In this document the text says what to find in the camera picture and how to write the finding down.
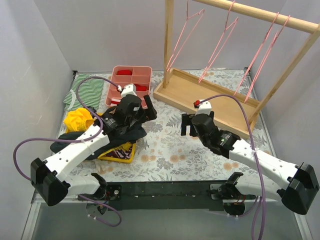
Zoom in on red white sock lower compartment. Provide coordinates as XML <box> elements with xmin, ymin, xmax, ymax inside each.
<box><xmin>111</xmin><ymin>98</ymin><xmax>121</xmax><ymax>105</ymax></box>

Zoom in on yellow garment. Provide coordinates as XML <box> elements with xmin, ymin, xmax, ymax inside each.
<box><xmin>63</xmin><ymin>107</ymin><xmax>95</xmax><ymax>133</ymax></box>

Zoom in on floral table mat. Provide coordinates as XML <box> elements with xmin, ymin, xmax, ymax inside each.
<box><xmin>70</xmin><ymin>70</ymin><xmax>276</xmax><ymax>182</ymax></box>

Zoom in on dark navy shorts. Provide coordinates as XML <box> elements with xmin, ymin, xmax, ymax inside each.
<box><xmin>50</xmin><ymin>124</ymin><xmax>147</xmax><ymax>161</ymax></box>

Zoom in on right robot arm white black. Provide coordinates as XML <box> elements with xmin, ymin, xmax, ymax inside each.
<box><xmin>181</xmin><ymin>112</ymin><xmax>320</xmax><ymax>215</ymax></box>

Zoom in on red sock upper compartment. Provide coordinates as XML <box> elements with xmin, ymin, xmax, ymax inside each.
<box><xmin>117</xmin><ymin>69</ymin><xmax>133</xmax><ymax>76</ymax></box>

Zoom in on wooden clothes rack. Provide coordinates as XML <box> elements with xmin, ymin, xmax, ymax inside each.
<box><xmin>153</xmin><ymin>0</ymin><xmax>320</xmax><ymax>140</ymax></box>

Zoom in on pink compartment organizer tray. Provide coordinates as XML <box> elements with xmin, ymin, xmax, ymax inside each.
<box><xmin>105</xmin><ymin>65</ymin><xmax>152</xmax><ymax>108</ymax></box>

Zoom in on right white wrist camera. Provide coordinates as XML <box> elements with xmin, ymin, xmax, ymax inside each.
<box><xmin>193</xmin><ymin>100</ymin><xmax>212</xmax><ymax>116</ymax></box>

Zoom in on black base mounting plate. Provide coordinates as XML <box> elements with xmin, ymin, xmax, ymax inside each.
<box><xmin>98</xmin><ymin>180</ymin><xmax>256</xmax><ymax>215</ymax></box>

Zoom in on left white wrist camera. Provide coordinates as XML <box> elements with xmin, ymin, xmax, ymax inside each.
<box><xmin>121</xmin><ymin>83</ymin><xmax>137</xmax><ymax>98</ymax></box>

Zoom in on green striped shirt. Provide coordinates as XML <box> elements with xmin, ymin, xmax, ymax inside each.
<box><xmin>63</xmin><ymin>74</ymin><xmax>104</xmax><ymax>112</ymax></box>

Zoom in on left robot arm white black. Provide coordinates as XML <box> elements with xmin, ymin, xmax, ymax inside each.
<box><xmin>30</xmin><ymin>94</ymin><xmax>157</xmax><ymax>206</ymax></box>

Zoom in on red sock middle compartment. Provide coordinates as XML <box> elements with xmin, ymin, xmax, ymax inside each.
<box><xmin>134</xmin><ymin>84</ymin><xmax>148</xmax><ymax>92</ymax></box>

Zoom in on yellow plastic tray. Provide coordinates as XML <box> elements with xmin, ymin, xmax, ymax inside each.
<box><xmin>63</xmin><ymin>107</ymin><xmax>136</xmax><ymax>163</ymax></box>

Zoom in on patterned dark garment in tray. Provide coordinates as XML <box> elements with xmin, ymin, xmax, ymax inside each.
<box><xmin>102</xmin><ymin>142</ymin><xmax>134</xmax><ymax>160</ymax></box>

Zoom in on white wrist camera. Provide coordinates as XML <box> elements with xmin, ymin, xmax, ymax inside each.
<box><xmin>121</xmin><ymin>83</ymin><xmax>137</xmax><ymax>98</ymax></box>
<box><xmin>193</xmin><ymin>100</ymin><xmax>212</xmax><ymax>116</ymax></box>

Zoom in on pink wire hanger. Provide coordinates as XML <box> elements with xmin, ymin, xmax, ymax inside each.
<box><xmin>233</xmin><ymin>12</ymin><xmax>279</xmax><ymax>97</ymax></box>
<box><xmin>165</xmin><ymin>1</ymin><xmax>205</xmax><ymax>72</ymax></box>
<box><xmin>244</xmin><ymin>15</ymin><xmax>291</xmax><ymax>103</ymax></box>
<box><xmin>198</xmin><ymin>0</ymin><xmax>239</xmax><ymax>84</ymax></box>

